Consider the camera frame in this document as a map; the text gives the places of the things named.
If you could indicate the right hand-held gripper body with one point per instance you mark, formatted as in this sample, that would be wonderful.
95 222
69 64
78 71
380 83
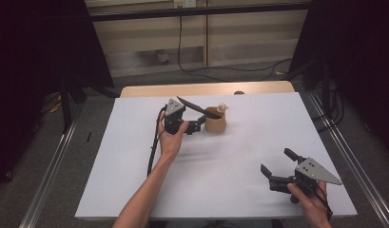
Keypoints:
309 174

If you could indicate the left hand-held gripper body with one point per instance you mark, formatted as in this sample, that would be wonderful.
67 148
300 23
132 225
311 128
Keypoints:
173 118

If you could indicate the tan cup with figurine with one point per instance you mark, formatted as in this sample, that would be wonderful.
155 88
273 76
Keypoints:
216 125

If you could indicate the black kitchen knife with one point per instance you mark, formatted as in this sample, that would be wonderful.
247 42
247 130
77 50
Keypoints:
192 106

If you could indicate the person's left hand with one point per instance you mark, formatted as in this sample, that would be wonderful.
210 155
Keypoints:
170 144

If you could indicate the person's right hand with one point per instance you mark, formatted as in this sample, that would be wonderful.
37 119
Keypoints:
312 207

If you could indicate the white table board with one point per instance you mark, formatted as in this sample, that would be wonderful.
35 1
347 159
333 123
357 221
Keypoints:
239 164

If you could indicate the wooden table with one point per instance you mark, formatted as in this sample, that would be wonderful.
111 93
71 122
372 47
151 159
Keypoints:
182 89

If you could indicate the small dark round object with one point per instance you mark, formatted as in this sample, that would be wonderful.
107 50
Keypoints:
239 92

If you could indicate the small black floor item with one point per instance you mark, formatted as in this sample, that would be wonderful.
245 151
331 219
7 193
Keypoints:
88 136

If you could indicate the black horizontal bar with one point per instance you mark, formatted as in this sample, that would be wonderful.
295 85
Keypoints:
198 11

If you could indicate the black metal stand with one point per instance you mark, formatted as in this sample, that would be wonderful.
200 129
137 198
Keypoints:
66 104

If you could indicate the black curtain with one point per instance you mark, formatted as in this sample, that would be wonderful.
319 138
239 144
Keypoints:
363 57
33 63

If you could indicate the aluminium floor rail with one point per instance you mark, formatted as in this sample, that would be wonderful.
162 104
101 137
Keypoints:
49 177
357 158

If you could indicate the grey round wall object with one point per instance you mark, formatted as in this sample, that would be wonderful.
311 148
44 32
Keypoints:
162 56

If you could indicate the white wall socket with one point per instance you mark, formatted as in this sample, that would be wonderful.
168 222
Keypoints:
184 3

